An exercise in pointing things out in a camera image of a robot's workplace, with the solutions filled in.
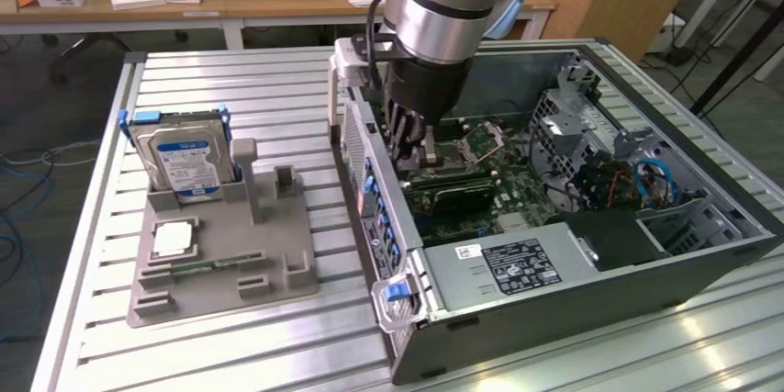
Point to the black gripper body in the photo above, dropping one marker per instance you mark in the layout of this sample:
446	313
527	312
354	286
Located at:
428	84

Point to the grey parts rack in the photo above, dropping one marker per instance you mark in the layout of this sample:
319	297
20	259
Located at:
232	236

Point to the white floor box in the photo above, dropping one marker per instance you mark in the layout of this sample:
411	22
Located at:
664	36

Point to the blue case latch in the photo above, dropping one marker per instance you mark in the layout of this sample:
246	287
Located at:
394	293

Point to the metal socket cover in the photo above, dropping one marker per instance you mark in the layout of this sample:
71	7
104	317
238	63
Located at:
484	142

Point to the hard disk with blue carrier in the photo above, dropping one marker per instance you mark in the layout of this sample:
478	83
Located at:
184	162

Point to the black chair base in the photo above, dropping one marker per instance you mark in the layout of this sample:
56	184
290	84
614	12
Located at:
79	43

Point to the silver CPU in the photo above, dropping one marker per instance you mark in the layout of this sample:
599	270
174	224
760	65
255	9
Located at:
172	238

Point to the CPU socket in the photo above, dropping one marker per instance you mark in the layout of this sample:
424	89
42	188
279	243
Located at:
458	159

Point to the black expansion slot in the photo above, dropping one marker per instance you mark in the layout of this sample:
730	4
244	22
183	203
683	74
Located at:
454	235

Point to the green motherboard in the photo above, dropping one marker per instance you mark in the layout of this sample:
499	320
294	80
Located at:
515	190

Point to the black stand pole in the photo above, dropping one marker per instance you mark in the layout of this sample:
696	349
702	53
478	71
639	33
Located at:
735	43

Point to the grey power supply unit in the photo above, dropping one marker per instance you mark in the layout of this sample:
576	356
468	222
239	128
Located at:
466	282

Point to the open black PC case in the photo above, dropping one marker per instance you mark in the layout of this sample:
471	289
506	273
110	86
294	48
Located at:
551	318

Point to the wooden desk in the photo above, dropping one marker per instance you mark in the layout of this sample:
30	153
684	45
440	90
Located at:
275	2

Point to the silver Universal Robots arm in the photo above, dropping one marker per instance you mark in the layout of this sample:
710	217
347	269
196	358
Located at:
447	20

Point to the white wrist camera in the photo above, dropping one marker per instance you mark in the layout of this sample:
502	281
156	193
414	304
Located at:
352	57

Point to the perforated metal disk bay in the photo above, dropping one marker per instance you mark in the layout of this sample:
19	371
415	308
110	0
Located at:
570	144

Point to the graphics card with black fan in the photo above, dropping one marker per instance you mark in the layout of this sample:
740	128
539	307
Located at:
463	199

